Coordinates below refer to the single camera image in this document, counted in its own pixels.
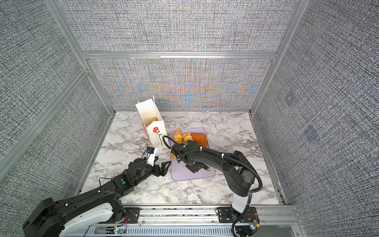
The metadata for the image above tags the twisted golden bread roll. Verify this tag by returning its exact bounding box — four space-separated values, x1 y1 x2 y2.
183 132 194 143

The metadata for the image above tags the white paper bag red flower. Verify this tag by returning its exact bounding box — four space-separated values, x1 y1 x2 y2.
135 96 167 149

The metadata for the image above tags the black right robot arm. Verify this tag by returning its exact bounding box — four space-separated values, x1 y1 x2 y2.
167 141 263 218

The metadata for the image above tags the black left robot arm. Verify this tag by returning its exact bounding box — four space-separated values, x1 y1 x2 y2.
23 159 171 237

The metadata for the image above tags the lavender plastic tray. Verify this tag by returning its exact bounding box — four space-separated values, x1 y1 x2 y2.
169 127 216 182

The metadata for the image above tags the reddish brown croissant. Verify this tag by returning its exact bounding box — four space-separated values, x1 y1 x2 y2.
191 133 208 148

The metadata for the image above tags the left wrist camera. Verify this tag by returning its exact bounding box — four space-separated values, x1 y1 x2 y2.
145 147 158 166

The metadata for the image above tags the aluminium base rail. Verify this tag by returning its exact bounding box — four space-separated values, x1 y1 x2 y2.
61 205 307 237

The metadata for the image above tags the black corrugated cable conduit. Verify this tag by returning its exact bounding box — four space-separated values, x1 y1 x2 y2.
162 135 263 237

